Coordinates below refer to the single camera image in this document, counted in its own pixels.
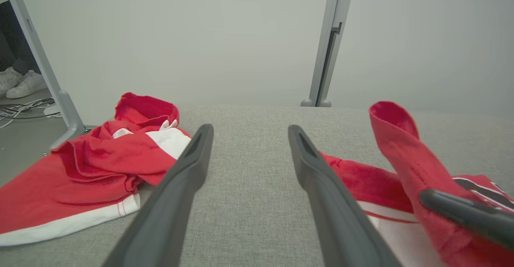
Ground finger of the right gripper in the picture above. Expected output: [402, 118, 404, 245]
[420, 190, 514, 251]

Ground grey partition post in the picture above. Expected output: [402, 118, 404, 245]
[300, 0, 357, 108]
[0, 0, 97, 150]

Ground white floor cable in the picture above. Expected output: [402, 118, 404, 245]
[0, 110, 63, 129]

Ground red shorts with white stripe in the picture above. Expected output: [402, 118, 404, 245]
[0, 92, 192, 247]

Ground black floor cable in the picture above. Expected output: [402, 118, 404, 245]
[0, 98, 55, 115]

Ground person in dark trousers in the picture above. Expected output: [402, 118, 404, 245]
[0, 0, 41, 75]

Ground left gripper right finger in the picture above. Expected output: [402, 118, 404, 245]
[288, 124, 402, 267]

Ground white sneaker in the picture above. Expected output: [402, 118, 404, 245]
[0, 67, 24, 96]
[6, 69, 48, 99]

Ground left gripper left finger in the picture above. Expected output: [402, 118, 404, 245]
[102, 124, 214, 267]

